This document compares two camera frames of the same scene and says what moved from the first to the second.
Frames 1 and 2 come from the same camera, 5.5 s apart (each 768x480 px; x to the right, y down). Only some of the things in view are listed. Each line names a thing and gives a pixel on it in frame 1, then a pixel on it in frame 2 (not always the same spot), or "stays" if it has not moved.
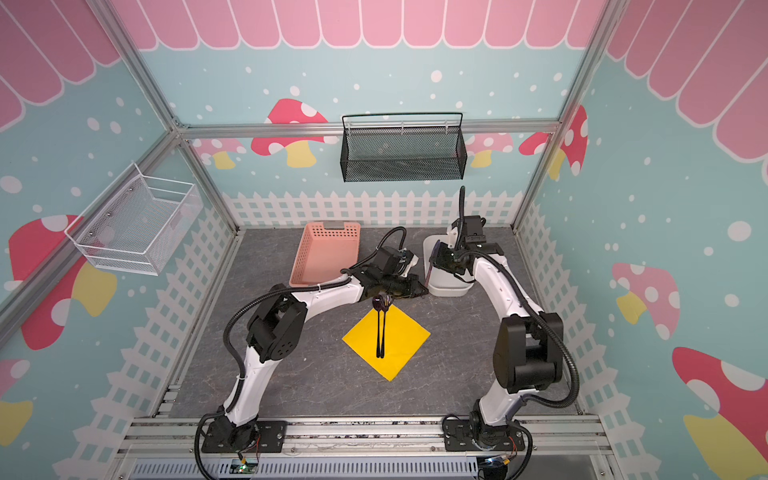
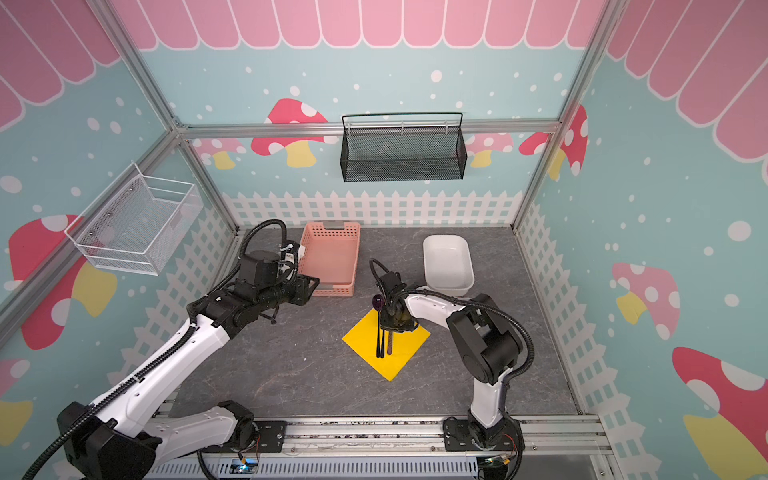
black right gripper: [443, 262] → [395, 324]
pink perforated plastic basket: [324, 253] stays
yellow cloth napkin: [403, 339] stays
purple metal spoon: [377, 302] stays
